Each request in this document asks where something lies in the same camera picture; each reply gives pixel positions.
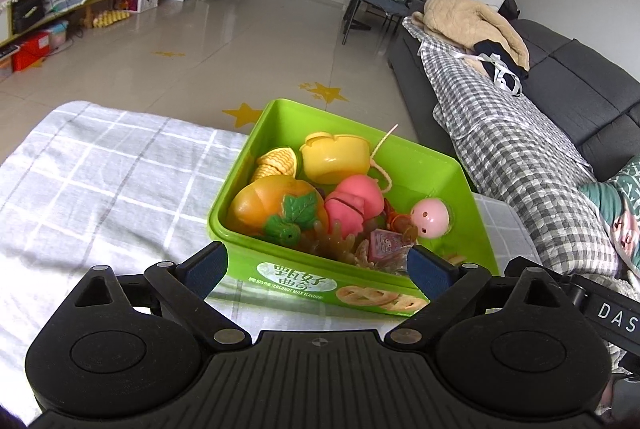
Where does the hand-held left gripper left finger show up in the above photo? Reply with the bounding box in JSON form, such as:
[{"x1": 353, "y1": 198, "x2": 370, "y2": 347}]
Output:
[{"x1": 75, "y1": 241, "x2": 253, "y2": 352}]

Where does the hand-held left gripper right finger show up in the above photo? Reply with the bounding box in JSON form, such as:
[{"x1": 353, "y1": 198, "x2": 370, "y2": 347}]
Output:
[{"x1": 382, "y1": 245, "x2": 576, "y2": 351}]

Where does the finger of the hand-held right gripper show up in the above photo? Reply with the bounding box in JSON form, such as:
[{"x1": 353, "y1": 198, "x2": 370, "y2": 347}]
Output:
[{"x1": 550, "y1": 270, "x2": 590, "y2": 309}]

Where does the small pink box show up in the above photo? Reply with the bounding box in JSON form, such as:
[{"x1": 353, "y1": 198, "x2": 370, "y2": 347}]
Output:
[{"x1": 367, "y1": 229, "x2": 407, "y2": 262}]

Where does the pink clear capsule ball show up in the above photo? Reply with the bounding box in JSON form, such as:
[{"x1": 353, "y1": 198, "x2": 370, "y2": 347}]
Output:
[{"x1": 410, "y1": 198, "x2": 455, "y2": 239}]

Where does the small red figurine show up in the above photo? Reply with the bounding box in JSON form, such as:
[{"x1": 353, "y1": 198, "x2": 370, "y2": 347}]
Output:
[{"x1": 382, "y1": 202, "x2": 418, "y2": 242}]

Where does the orange toy pumpkin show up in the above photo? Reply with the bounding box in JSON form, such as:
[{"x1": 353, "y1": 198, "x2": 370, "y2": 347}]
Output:
[{"x1": 229, "y1": 174, "x2": 330, "y2": 246}]

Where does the beige translucent coral toy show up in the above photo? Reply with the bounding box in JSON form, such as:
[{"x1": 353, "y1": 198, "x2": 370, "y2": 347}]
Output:
[{"x1": 300, "y1": 219, "x2": 373, "y2": 267}]

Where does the cream string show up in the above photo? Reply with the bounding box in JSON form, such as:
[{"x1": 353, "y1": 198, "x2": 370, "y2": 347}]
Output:
[{"x1": 369, "y1": 124, "x2": 400, "y2": 192}]

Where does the yellow toy corn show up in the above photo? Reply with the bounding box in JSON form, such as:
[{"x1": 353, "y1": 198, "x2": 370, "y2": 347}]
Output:
[{"x1": 250, "y1": 146, "x2": 301, "y2": 182}]

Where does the yellow toy bowl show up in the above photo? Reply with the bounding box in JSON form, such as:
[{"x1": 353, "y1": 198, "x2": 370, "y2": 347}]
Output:
[{"x1": 299, "y1": 132, "x2": 372, "y2": 185}]

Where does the green plastic box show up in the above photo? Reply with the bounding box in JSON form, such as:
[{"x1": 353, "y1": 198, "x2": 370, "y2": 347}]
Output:
[{"x1": 207, "y1": 98, "x2": 501, "y2": 320}]

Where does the green patterned cushion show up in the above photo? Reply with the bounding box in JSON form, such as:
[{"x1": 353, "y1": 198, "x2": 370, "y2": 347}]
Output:
[{"x1": 580, "y1": 154, "x2": 640, "y2": 277}]

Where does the grey sofa with checked cover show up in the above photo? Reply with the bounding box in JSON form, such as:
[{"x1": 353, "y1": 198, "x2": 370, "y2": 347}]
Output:
[{"x1": 402, "y1": 12, "x2": 621, "y2": 277}]

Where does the dark grey sofa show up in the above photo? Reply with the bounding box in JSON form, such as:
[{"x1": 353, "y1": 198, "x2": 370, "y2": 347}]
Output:
[{"x1": 387, "y1": 16, "x2": 640, "y2": 182}]

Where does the black and white garment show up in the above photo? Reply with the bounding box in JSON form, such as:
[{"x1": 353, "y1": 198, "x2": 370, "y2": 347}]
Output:
[{"x1": 465, "y1": 39, "x2": 530, "y2": 96}]

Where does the beige quilted blanket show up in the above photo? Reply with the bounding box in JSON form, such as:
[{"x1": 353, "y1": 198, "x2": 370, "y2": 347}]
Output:
[{"x1": 410, "y1": 0, "x2": 531, "y2": 70}]

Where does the row of yellow toy ducks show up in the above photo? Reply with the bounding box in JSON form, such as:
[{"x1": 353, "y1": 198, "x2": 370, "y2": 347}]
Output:
[{"x1": 92, "y1": 9, "x2": 128, "y2": 29}]

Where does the red storage box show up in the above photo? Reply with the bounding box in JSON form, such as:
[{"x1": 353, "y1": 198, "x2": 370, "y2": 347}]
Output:
[{"x1": 11, "y1": 32, "x2": 53, "y2": 72}]

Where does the black electronic box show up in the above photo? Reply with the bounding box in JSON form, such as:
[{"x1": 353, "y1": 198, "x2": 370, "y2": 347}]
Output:
[{"x1": 11, "y1": 0, "x2": 46, "y2": 35}]

